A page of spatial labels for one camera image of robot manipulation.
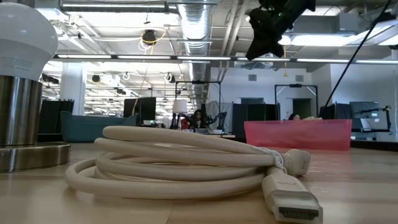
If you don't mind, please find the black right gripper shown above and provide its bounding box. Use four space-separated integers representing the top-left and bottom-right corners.
245 6 285 60

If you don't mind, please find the beige HDMI cable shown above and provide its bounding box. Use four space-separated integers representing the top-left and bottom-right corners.
64 125 324 224

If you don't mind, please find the monitor on black arm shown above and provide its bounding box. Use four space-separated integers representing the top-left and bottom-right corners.
349 101 393 141

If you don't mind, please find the black partition panel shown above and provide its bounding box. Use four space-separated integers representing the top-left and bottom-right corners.
232 103 280 138

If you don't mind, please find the person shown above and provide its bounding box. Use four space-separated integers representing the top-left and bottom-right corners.
188 109 209 129
288 113 323 121

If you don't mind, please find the red translucent plastic bin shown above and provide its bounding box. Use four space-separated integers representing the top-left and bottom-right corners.
244 119 353 152

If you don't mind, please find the white shade table lamp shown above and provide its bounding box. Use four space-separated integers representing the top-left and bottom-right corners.
172 99 188 130

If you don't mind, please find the black ceiling device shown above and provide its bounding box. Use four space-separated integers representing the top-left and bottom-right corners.
142 29 157 46

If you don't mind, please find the black monitor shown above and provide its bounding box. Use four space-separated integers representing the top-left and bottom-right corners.
123 96 157 126

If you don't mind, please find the long ceiling light strip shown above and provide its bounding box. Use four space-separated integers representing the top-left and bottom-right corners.
52 54 398 65

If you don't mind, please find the teal plastic bin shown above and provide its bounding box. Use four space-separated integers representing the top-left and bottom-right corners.
60 111 137 143

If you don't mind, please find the metal lamp with white bulb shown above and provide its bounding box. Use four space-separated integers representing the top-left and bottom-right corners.
0 1 72 174

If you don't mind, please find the black rack frame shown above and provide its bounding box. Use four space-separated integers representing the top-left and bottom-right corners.
274 83 319 121
174 80 222 125

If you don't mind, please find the silver ceiling duct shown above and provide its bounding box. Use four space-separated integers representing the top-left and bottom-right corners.
177 0 215 100

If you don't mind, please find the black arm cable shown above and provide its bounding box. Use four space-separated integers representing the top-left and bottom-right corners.
322 0 393 109

